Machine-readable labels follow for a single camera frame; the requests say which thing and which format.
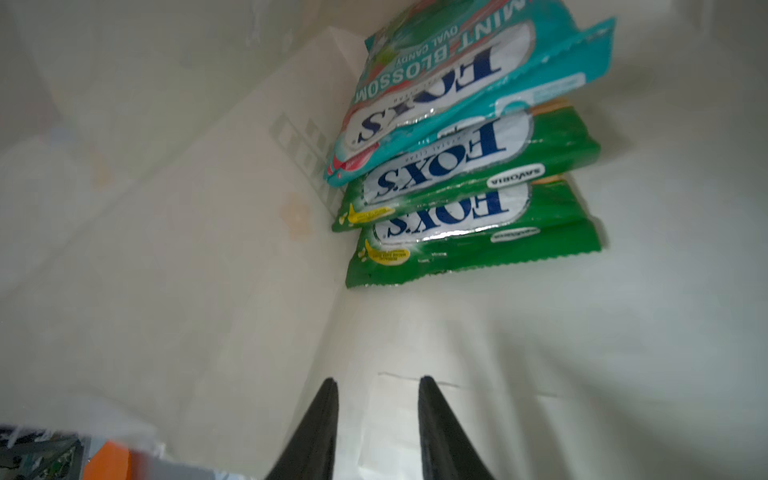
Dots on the green fox's candy bag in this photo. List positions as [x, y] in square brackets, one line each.
[518, 148]
[519, 224]

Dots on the white paper shopping bag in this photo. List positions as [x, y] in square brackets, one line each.
[169, 277]

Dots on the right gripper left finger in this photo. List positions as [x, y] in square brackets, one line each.
[310, 453]

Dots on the orange Fox's candy bag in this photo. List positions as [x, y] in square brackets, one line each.
[111, 462]

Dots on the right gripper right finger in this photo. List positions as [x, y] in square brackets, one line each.
[446, 451]

